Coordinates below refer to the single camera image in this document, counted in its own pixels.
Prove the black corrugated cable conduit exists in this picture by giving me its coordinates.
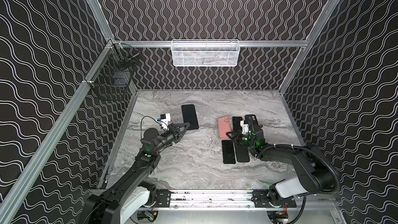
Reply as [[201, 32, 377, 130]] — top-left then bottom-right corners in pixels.
[[257, 144, 341, 194]]

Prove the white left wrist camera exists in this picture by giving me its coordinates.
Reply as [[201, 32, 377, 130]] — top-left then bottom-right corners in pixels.
[[157, 113, 172, 131]]

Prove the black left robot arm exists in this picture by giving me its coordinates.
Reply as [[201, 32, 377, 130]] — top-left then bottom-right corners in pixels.
[[79, 122, 190, 224]]

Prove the pink phone case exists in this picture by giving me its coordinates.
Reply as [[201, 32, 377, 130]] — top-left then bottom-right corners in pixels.
[[218, 116, 231, 139]]

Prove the black phone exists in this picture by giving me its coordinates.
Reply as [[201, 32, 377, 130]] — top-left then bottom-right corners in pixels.
[[232, 116, 243, 131]]

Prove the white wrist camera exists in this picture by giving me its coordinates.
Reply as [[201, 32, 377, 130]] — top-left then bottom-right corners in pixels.
[[157, 113, 172, 131], [240, 120, 249, 135]]

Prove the black phone case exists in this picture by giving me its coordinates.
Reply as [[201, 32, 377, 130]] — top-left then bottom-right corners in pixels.
[[245, 114, 258, 125]]

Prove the black smartphone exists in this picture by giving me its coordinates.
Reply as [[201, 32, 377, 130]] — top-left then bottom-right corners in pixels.
[[221, 140, 236, 164], [181, 104, 199, 130]]

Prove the black wire basket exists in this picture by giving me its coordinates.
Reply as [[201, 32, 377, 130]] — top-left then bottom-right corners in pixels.
[[89, 44, 141, 102]]

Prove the black mounting plate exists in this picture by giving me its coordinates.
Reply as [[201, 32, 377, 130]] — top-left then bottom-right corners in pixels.
[[251, 189, 297, 208], [144, 189, 172, 208]]

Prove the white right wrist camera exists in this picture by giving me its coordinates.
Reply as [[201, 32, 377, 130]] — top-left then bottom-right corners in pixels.
[[240, 120, 249, 135]]

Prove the white wire mesh basket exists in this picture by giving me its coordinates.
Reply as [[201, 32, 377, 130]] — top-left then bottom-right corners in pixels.
[[171, 39, 240, 67]]

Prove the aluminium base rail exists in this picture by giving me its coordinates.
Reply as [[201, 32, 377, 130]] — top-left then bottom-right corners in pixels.
[[121, 187, 337, 212]]

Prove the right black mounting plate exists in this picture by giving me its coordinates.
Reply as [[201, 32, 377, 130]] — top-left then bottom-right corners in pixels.
[[251, 189, 297, 208]]

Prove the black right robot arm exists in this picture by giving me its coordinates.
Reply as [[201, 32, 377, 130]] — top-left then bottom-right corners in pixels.
[[226, 121, 341, 201]]

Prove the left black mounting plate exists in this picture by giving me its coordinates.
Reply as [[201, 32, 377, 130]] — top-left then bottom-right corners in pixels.
[[144, 189, 172, 208]]

